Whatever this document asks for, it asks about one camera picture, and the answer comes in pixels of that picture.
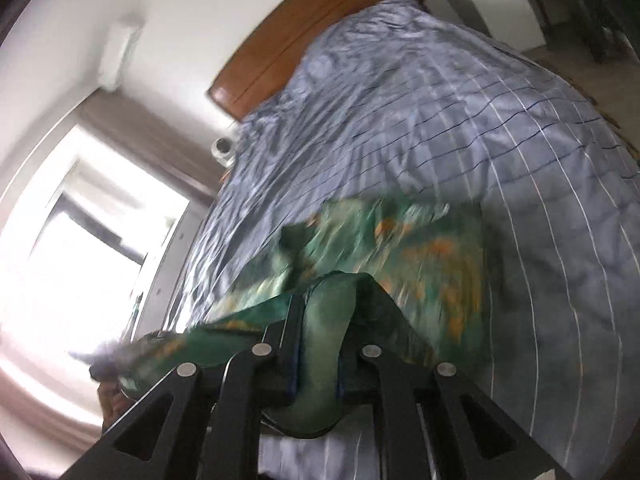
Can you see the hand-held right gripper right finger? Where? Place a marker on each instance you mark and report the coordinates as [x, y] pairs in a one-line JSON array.
[[380, 330]]

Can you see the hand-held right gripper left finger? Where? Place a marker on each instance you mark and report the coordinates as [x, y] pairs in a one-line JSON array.
[[240, 385]]

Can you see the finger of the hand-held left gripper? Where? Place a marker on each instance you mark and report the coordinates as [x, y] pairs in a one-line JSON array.
[[104, 372]]

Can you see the green printed jacket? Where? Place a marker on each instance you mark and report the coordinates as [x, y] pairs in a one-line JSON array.
[[400, 260]]

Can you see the person's left hand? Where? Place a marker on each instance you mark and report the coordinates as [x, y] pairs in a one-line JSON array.
[[110, 402]]

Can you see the window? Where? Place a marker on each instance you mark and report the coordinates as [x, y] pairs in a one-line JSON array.
[[75, 270]]

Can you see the white low cabinet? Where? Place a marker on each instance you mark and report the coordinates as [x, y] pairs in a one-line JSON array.
[[170, 260]]

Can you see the bed with blue checked sheet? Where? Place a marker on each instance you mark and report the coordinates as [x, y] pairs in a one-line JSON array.
[[450, 135]]

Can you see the brown curtain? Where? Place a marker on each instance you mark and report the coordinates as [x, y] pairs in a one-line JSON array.
[[150, 145]]

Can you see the white desk fan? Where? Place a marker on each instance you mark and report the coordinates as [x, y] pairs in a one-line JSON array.
[[222, 150]]

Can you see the wooden headboard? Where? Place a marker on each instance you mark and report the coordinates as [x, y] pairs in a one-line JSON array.
[[280, 60]]

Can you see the white air conditioner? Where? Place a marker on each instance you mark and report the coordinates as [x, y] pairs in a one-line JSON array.
[[120, 55]]

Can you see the white desk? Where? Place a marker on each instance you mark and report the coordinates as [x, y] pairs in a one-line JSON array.
[[500, 5]]

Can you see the wooden chair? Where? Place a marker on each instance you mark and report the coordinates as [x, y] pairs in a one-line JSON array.
[[545, 5]]

